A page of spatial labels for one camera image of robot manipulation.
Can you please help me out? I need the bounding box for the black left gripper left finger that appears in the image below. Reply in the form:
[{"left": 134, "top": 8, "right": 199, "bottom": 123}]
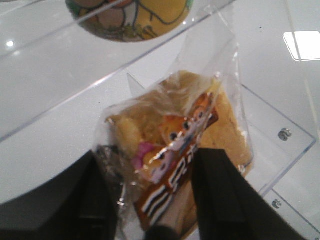
[{"left": 45, "top": 151, "right": 117, "bottom": 240}]

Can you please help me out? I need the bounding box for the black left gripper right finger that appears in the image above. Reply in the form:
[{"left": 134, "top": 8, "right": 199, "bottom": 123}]
[{"left": 192, "top": 148, "right": 303, "bottom": 240}]

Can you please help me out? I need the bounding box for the green cartoon snack canister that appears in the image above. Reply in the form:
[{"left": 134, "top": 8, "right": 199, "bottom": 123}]
[{"left": 65, "top": 0, "right": 193, "bottom": 42}]

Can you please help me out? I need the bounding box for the clear acrylic display shelf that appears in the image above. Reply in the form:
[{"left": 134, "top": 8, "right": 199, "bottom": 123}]
[{"left": 0, "top": 0, "right": 320, "bottom": 240}]

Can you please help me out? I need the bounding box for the bread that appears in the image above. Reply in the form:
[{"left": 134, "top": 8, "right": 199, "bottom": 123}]
[{"left": 92, "top": 3, "right": 253, "bottom": 240}]

